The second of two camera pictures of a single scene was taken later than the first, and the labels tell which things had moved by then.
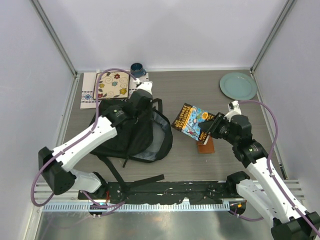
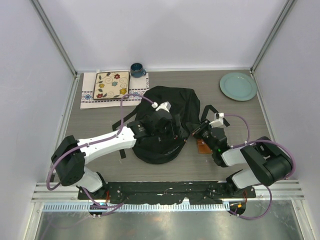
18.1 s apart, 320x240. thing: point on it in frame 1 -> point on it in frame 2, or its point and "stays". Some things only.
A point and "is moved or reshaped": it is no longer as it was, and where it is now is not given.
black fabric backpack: x=144 y=133 is moved or reshaped
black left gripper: x=148 y=117 -> x=177 y=132
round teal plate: x=238 y=86 stays
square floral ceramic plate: x=112 y=85 stays
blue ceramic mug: x=137 y=70 stays
